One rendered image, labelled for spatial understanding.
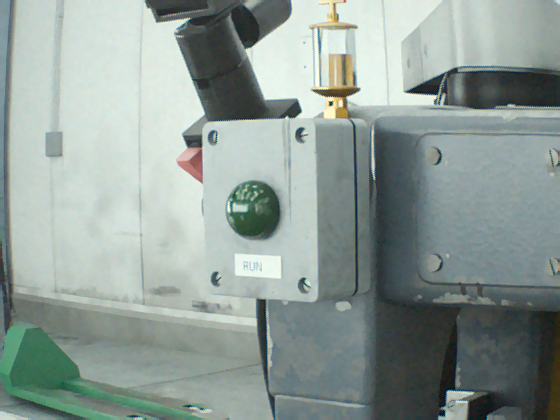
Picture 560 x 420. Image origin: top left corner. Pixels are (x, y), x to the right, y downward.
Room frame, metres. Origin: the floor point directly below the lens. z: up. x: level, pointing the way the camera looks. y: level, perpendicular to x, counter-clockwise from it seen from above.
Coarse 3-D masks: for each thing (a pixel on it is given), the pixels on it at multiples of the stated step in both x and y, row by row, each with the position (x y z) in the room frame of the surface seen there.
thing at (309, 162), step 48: (240, 144) 0.63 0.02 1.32; (288, 144) 0.61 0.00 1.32; (336, 144) 0.62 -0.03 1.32; (288, 192) 0.61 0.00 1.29; (336, 192) 0.62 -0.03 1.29; (240, 240) 0.63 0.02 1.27; (288, 240) 0.62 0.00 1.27; (336, 240) 0.62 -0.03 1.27; (240, 288) 0.64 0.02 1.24; (288, 288) 0.62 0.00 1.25; (336, 288) 0.62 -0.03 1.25
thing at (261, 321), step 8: (256, 304) 0.71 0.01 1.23; (264, 304) 0.71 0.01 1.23; (256, 312) 0.71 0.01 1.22; (264, 312) 0.71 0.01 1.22; (256, 320) 0.71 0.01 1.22; (264, 320) 0.71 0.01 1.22; (264, 328) 0.71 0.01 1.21; (264, 336) 0.71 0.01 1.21; (264, 344) 0.71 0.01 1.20; (264, 352) 0.71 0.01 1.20; (264, 360) 0.71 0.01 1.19; (264, 368) 0.72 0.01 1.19; (264, 376) 0.72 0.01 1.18; (272, 400) 0.72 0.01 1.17; (272, 408) 0.72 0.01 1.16; (272, 416) 0.72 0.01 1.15
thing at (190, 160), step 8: (192, 144) 1.20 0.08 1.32; (200, 144) 1.20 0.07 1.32; (184, 152) 1.21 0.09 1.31; (192, 152) 1.20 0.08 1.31; (200, 152) 1.20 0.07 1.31; (176, 160) 1.20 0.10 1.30; (184, 160) 1.19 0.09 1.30; (192, 160) 1.19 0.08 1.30; (200, 160) 1.20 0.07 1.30; (184, 168) 1.20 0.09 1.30; (192, 168) 1.19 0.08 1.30; (200, 168) 1.20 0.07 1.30; (192, 176) 1.20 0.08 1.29; (200, 176) 1.20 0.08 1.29
